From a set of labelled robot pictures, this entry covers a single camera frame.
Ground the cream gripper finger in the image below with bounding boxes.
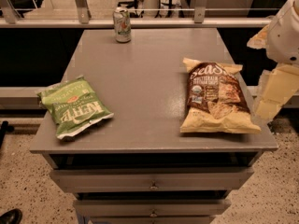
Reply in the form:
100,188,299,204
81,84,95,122
247,25,269,49
254,63,299,120

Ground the brown multigrain chip bag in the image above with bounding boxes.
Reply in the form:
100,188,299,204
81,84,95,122
180,58,261,133

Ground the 7up soda can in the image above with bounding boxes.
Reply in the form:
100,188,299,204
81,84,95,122
113,7,131,43

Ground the green jalapeno chip bag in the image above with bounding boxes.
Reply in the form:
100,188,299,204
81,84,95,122
37,77,114,140

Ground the upper grey drawer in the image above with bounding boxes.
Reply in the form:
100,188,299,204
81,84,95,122
50,167,253,193

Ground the grey drawer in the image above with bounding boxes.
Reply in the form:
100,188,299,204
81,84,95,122
74,199,231,217
50,167,253,193

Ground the lower grey drawer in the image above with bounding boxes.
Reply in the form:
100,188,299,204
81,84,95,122
74,199,231,217

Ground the metal railing with glass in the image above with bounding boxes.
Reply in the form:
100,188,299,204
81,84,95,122
0,0,274,29

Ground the black shoe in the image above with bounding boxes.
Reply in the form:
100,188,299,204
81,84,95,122
0,208,22,224

